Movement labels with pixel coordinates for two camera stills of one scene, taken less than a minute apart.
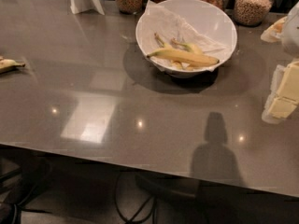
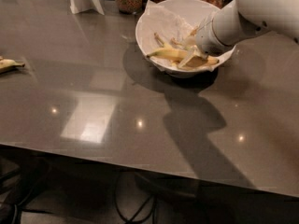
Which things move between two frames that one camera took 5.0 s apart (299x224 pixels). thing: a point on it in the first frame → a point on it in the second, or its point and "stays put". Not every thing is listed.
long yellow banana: [186, 58] stays put
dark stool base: [173, 188] stays put
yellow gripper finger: [281, 107] → [193, 60]
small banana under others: [174, 63] stays put
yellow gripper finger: [289, 87] → [192, 42]
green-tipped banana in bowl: [190, 48] stays put
